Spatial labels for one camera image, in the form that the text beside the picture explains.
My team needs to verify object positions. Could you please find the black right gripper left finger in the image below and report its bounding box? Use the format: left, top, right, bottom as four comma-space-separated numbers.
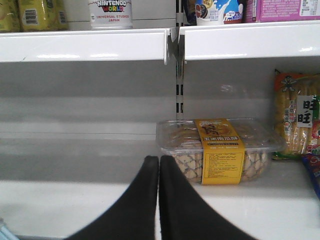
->
67, 155, 159, 240

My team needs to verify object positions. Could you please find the white Nintendo World can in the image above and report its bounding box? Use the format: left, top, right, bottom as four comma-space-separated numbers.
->
87, 0, 133, 30

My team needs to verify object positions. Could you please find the rice cracker snack bag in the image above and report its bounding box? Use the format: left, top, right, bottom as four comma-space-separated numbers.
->
273, 69, 320, 160

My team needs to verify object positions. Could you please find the white store shelving unit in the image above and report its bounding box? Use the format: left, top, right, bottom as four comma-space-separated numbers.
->
0, 0, 320, 240

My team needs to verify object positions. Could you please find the blue snack packet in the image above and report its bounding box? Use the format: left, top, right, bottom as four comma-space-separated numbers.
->
302, 153, 320, 198

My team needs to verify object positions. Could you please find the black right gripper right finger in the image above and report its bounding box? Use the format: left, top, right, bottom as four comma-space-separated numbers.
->
159, 155, 255, 240

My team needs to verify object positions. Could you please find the light blue plastic basket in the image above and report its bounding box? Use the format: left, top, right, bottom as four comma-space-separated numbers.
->
0, 220, 19, 240

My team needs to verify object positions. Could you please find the clear biscuit box yellow label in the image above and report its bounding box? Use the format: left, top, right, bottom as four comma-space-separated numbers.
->
156, 118, 286, 185

